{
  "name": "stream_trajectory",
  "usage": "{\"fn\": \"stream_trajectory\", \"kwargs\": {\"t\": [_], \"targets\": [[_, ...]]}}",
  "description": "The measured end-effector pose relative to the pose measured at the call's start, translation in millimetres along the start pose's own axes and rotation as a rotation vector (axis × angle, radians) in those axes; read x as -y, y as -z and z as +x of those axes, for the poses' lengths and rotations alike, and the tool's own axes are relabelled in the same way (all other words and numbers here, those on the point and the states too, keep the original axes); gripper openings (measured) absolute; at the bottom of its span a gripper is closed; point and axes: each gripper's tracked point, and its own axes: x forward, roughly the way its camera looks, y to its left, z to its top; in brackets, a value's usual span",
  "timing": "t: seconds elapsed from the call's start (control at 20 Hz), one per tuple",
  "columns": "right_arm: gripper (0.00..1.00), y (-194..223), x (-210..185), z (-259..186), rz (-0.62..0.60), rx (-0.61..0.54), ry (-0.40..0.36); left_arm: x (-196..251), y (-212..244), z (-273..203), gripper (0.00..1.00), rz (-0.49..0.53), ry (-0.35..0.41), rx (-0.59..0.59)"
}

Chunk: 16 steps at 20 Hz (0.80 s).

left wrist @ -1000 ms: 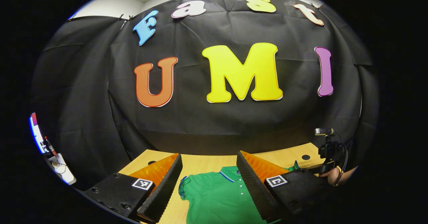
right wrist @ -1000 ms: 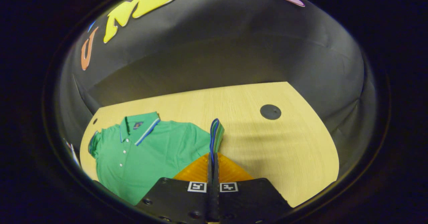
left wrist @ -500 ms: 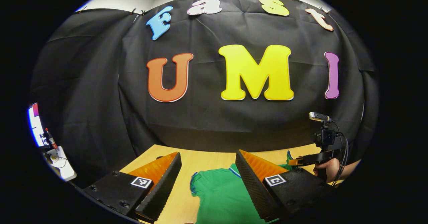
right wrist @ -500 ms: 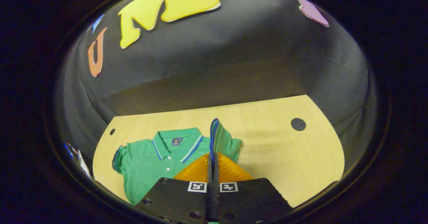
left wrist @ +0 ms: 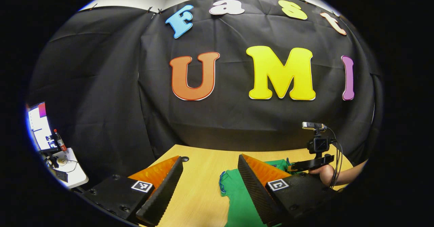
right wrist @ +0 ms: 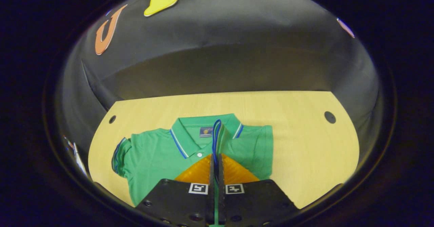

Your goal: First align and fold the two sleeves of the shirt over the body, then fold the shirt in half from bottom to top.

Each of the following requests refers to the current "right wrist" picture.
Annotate black backdrop cloth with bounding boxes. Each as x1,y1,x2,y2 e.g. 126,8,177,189
54,0,380,173

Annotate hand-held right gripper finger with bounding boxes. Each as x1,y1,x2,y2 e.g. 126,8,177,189
135,153,216,227
217,153,300,227

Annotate green T-shirt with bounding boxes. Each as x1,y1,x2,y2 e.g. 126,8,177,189
111,113,274,227

